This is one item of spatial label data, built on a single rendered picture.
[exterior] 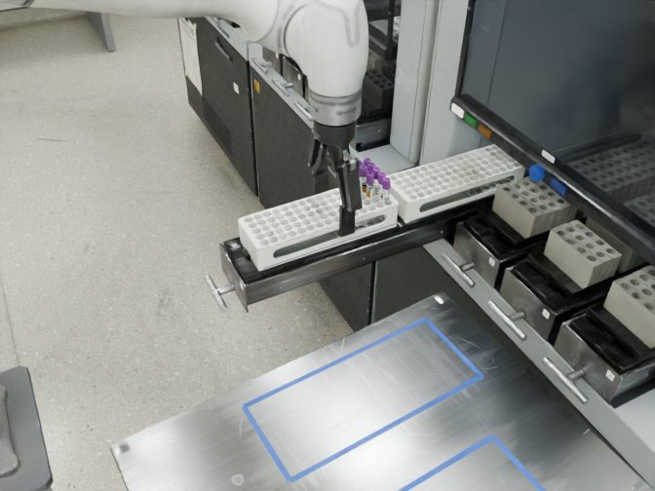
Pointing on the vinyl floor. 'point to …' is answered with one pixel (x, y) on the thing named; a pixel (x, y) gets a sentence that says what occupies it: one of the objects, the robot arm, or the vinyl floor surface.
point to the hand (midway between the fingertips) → (333, 208)
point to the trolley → (381, 422)
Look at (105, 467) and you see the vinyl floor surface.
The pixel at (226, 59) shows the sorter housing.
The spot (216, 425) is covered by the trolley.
